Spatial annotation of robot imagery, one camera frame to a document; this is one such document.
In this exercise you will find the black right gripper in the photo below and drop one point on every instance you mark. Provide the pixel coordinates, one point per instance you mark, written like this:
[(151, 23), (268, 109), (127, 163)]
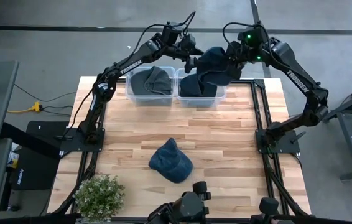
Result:
[(237, 53)]

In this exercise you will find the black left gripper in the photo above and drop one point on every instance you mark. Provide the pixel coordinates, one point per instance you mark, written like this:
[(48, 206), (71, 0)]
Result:
[(187, 46)]

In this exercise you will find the navy blue cap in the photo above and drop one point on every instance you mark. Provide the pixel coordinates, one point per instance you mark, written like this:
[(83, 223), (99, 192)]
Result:
[(214, 67)]

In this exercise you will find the dark navy cap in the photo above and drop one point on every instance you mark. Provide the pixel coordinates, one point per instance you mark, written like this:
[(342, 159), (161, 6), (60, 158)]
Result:
[(191, 88)]

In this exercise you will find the grey cap with pale edge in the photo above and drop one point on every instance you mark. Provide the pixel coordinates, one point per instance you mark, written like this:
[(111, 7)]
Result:
[(162, 82)]

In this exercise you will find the denim blue cap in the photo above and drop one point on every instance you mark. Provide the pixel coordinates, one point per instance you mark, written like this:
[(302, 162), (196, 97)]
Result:
[(169, 163)]

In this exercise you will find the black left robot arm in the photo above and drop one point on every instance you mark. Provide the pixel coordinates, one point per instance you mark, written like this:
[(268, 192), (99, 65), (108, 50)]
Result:
[(131, 67)]

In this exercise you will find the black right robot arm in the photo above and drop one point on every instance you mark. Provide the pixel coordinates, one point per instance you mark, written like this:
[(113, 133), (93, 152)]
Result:
[(297, 81)]

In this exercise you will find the clear plastic bin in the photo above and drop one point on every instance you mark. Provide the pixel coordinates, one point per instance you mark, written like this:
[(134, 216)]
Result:
[(201, 102), (151, 100)]

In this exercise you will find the small green potted plant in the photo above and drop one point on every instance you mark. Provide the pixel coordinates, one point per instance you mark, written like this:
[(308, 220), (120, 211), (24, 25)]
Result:
[(99, 197)]

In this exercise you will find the black floor case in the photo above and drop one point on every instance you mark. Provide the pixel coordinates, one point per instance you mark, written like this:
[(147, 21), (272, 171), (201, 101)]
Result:
[(30, 177)]

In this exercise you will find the small colourful carton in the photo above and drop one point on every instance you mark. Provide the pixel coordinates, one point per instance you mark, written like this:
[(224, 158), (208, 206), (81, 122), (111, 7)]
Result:
[(13, 157)]

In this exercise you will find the black aluminium table frame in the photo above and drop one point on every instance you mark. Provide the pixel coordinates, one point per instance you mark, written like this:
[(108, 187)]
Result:
[(260, 83)]

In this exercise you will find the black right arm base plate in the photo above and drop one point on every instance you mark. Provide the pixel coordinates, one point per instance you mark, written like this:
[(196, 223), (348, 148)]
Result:
[(288, 147)]

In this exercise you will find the grey metal table frame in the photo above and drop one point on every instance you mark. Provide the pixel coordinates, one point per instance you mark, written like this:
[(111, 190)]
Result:
[(351, 146)]

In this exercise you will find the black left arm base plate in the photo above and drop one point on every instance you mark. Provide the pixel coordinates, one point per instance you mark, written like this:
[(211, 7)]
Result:
[(70, 144)]

